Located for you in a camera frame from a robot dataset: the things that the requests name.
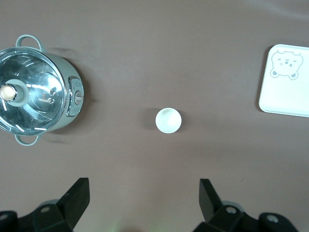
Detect glass pot lid with knob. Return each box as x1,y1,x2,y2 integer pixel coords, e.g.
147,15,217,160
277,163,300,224
0,47,70,133

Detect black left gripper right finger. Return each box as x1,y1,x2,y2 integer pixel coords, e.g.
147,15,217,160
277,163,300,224
194,178,260,232

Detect white plastic cup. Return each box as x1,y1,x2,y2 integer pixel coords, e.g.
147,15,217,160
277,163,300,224
155,107,183,134

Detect sage green electric cooking pot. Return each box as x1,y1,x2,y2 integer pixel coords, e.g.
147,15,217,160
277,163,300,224
0,35,84,147

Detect white tray with bear print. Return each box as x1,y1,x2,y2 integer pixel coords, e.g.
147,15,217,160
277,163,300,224
258,43,309,118

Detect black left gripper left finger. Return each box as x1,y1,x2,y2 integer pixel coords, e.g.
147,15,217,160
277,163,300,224
16,178,90,232

